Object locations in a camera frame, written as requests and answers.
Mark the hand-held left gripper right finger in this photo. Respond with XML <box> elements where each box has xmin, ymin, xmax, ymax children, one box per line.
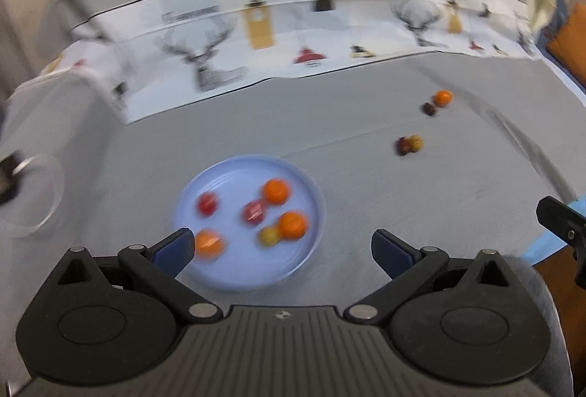
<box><xmin>343</xmin><ymin>230</ymin><xmax>523</xmax><ymax>325</ymax></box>

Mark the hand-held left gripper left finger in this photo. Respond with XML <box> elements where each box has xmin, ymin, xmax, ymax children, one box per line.
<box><xmin>54</xmin><ymin>229</ymin><xmax>224</xmax><ymax>325</ymax></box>

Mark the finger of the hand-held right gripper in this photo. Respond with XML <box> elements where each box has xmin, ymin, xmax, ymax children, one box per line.
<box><xmin>537</xmin><ymin>196</ymin><xmax>586</xmax><ymax>283</ymax></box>

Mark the pale-sheen small tangerine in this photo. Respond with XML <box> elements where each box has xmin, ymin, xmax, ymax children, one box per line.
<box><xmin>193</xmin><ymin>230</ymin><xmax>227</xmax><ymax>260</ymax></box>

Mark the red cherry tomato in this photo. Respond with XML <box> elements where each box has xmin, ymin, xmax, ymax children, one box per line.
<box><xmin>242</xmin><ymin>200</ymin><xmax>270</xmax><ymax>226</ymax></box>
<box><xmin>196</xmin><ymin>193</ymin><xmax>219</xmax><ymax>217</ymax></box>

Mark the light blue plate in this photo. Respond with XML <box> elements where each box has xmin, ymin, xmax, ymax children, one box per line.
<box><xmin>171</xmin><ymin>154</ymin><xmax>327</xmax><ymax>292</ymax></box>

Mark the orange tomato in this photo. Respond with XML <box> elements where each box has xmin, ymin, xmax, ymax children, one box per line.
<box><xmin>277</xmin><ymin>211</ymin><xmax>309</xmax><ymax>241</ymax></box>

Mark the blue under sheet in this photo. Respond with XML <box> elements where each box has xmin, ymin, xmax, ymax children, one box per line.
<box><xmin>522</xmin><ymin>196</ymin><xmax>586</xmax><ymax>264</ymax></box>

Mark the grey bed sheet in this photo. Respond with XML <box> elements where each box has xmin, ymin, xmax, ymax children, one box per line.
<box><xmin>0</xmin><ymin>44</ymin><xmax>586</xmax><ymax>397</ymax></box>

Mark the clear glass bowl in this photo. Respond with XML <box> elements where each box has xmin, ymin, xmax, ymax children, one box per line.
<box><xmin>0</xmin><ymin>154</ymin><xmax>63</xmax><ymax>238</ymax></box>

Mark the orange pillow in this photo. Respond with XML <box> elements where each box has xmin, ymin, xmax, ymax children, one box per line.
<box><xmin>547</xmin><ymin>5</ymin><xmax>586</xmax><ymax>86</ymax></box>

